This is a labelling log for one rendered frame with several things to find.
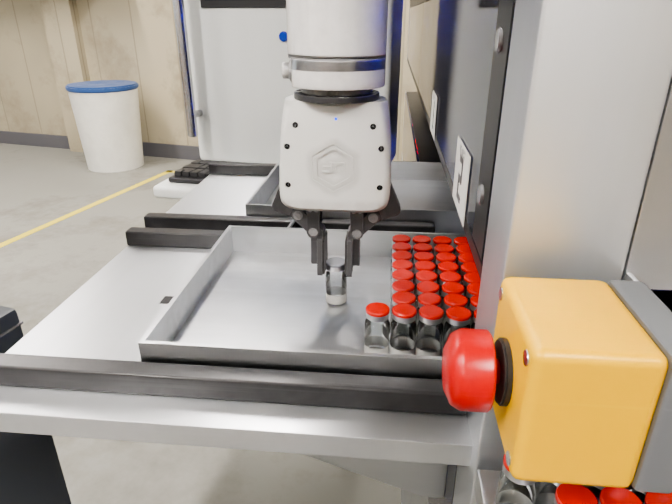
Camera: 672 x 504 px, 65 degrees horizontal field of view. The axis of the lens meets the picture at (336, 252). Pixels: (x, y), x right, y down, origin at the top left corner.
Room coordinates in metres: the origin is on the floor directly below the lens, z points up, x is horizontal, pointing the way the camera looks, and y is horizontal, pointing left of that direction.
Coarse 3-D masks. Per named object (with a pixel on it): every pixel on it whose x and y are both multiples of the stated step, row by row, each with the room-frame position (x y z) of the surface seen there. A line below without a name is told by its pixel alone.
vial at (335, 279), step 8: (328, 272) 0.48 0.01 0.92; (336, 272) 0.47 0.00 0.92; (344, 272) 0.48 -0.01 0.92; (328, 280) 0.47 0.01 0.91; (336, 280) 0.47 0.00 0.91; (344, 280) 0.47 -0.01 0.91; (328, 288) 0.47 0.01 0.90; (336, 288) 0.47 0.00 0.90; (344, 288) 0.47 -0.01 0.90; (328, 296) 0.47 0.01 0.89; (336, 296) 0.47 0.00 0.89; (344, 296) 0.47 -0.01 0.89; (336, 304) 0.47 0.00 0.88
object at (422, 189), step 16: (272, 176) 0.86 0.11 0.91; (400, 176) 0.93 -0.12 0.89; (416, 176) 0.93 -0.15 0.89; (432, 176) 0.92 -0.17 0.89; (256, 192) 0.75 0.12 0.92; (272, 192) 0.85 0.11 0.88; (400, 192) 0.85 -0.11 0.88; (416, 192) 0.85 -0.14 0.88; (432, 192) 0.85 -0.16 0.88; (448, 192) 0.85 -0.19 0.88; (256, 208) 0.69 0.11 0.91; (272, 208) 0.69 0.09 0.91; (416, 208) 0.77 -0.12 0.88; (432, 208) 0.77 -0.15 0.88; (448, 208) 0.77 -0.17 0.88; (448, 224) 0.67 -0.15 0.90
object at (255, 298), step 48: (240, 240) 0.61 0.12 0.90; (288, 240) 0.60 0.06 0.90; (336, 240) 0.60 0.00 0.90; (384, 240) 0.59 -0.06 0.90; (432, 240) 0.59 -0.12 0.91; (192, 288) 0.47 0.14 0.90; (240, 288) 0.51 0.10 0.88; (288, 288) 0.51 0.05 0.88; (384, 288) 0.51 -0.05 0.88; (144, 336) 0.36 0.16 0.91; (192, 336) 0.42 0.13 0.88; (240, 336) 0.42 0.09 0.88; (288, 336) 0.42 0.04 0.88; (336, 336) 0.42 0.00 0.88
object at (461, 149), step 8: (456, 152) 0.50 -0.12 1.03; (464, 152) 0.45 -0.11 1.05; (456, 160) 0.49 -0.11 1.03; (464, 160) 0.44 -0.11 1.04; (456, 168) 0.49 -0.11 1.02; (464, 168) 0.44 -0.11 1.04; (456, 176) 0.48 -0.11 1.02; (464, 176) 0.44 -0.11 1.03; (456, 184) 0.48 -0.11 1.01; (464, 184) 0.43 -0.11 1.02; (456, 192) 0.47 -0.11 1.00; (464, 192) 0.43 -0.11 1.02; (456, 200) 0.47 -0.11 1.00; (464, 200) 0.42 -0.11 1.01; (464, 208) 0.42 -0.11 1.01; (464, 216) 0.42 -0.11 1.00
